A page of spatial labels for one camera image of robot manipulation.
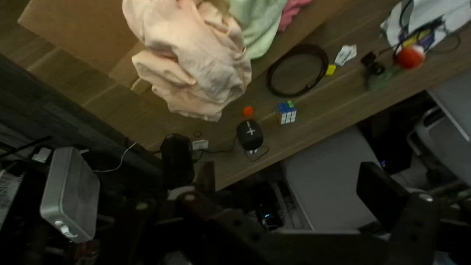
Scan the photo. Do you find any red ball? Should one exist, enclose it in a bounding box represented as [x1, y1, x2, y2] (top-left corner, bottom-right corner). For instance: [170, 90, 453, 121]
[394, 46, 425, 69]

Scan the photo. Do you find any small orange cap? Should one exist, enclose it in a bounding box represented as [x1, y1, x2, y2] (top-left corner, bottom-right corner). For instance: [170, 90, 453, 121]
[242, 106, 254, 118]

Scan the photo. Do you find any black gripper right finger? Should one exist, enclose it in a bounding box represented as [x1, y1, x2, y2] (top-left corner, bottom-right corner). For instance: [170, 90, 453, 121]
[356, 162, 438, 265]

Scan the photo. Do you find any pink t-shirt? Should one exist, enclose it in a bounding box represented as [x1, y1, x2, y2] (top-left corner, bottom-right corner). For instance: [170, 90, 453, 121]
[277, 0, 311, 32]

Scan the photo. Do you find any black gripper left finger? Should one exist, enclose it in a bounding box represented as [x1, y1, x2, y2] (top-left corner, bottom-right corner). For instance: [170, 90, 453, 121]
[96, 162, 214, 265]

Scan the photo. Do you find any black round speaker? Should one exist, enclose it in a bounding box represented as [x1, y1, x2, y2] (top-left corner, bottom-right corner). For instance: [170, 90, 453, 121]
[235, 119, 263, 152]

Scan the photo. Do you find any grey chair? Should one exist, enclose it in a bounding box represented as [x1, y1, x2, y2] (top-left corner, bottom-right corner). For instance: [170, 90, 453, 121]
[283, 128, 376, 231]
[413, 72, 471, 184]

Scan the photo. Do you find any grey chair middle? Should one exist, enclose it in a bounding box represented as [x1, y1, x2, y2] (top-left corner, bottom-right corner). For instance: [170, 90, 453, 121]
[413, 72, 471, 184]

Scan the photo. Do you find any grey box device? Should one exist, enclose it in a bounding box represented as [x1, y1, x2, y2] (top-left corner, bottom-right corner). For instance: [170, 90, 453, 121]
[39, 147, 99, 243]

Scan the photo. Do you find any rubik's cube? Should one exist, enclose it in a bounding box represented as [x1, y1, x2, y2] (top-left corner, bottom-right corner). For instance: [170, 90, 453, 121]
[277, 100, 297, 125]

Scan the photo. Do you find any black cable loop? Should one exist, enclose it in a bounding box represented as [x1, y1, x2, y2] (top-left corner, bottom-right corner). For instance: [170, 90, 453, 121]
[264, 43, 330, 99]

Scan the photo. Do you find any large brown cardboard box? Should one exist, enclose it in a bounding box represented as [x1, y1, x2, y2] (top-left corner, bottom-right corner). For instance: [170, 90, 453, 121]
[17, 0, 141, 88]

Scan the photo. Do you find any yellow-green towel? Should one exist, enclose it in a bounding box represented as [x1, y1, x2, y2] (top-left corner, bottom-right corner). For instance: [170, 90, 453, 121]
[229, 0, 286, 59]

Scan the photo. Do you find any peach t-shirt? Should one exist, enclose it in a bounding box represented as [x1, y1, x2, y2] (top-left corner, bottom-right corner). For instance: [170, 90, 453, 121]
[121, 0, 251, 122]

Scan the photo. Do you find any grey chair right near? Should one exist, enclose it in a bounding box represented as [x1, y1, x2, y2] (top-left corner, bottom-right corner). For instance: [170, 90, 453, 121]
[283, 128, 376, 231]

